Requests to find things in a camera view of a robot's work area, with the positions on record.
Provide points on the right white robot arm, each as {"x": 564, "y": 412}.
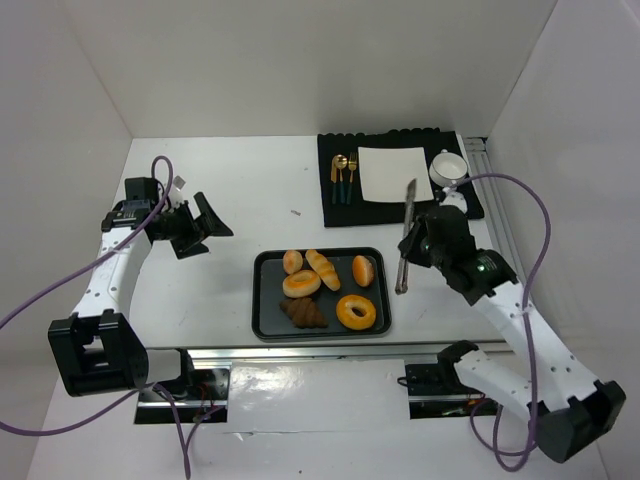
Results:
{"x": 566, "y": 405}

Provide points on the striped long bread roll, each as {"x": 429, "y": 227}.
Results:
{"x": 323, "y": 268}

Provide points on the gold fork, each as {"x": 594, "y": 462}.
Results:
{"x": 352, "y": 167}

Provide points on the round bun right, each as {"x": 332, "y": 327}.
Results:
{"x": 363, "y": 271}

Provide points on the chocolate croissant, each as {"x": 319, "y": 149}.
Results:
{"x": 303, "y": 312}

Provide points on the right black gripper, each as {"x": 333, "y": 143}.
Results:
{"x": 421, "y": 243}

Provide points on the gold knife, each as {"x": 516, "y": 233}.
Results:
{"x": 333, "y": 179}

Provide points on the glazed donut right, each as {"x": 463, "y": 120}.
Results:
{"x": 356, "y": 312}

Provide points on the glazed donut left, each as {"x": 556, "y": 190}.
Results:
{"x": 301, "y": 284}

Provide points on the small round bun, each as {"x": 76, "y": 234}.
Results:
{"x": 292, "y": 261}

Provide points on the gold spoon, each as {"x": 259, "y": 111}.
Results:
{"x": 341, "y": 165}

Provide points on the white square plate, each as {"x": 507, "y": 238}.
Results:
{"x": 386, "y": 173}

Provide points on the black placemat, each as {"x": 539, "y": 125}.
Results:
{"x": 360, "y": 212}

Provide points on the metal tongs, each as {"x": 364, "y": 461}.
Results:
{"x": 401, "y": 286}

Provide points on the aluminium front rail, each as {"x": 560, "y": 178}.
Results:
{"x": 318, "y": 352}

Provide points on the glazed donut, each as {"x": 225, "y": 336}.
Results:
{"x": 356, "y": 312}
{"x": 301, "y": 284}

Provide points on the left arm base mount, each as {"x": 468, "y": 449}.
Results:
{"x": 200, "y": 394}

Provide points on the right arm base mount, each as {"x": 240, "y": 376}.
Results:
{"x": 430, "y": 398}

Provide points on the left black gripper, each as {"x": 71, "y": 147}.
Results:
{"x": 191, "y": 228}

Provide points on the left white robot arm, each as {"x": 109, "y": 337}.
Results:
{"x": 96, "y": 349}

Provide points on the black baking tray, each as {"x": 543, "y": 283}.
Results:
{"x": 270, "y": 323}

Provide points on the white cup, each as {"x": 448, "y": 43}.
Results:
{"x": 447, "y": 169}

